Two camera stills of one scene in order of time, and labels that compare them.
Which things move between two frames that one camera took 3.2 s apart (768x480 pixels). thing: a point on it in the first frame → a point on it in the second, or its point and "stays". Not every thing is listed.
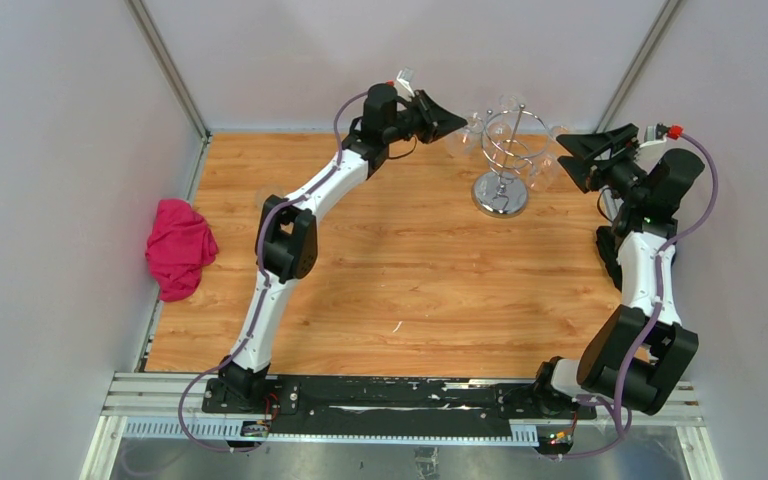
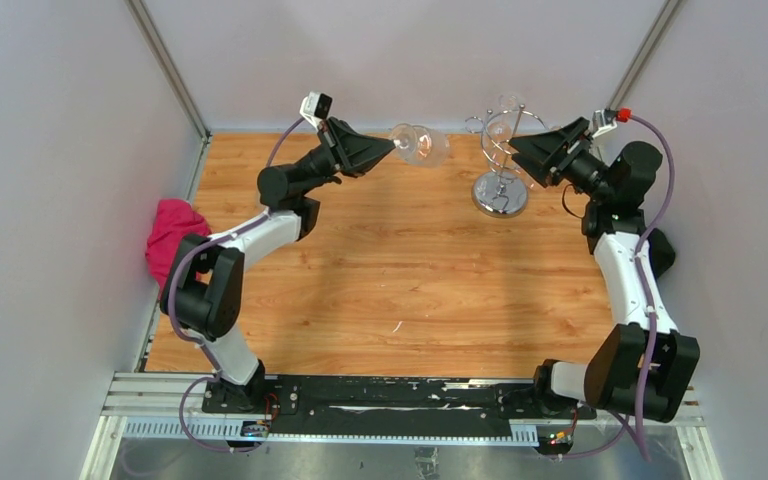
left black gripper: (434, 121) → (355, 153)
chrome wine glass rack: (510, 138) stays
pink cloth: (180, 244) stays
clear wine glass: (463, 142) → (419, 145)
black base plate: (400, 405) stays
